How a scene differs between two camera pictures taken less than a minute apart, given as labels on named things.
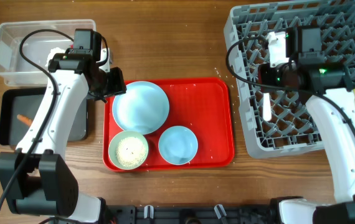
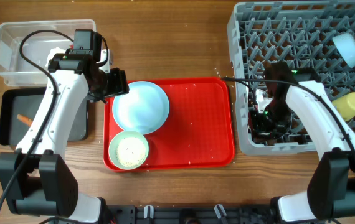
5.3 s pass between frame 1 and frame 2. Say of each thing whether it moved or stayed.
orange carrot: stayed
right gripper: moved
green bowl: stayed
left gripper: stayed
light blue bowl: moved
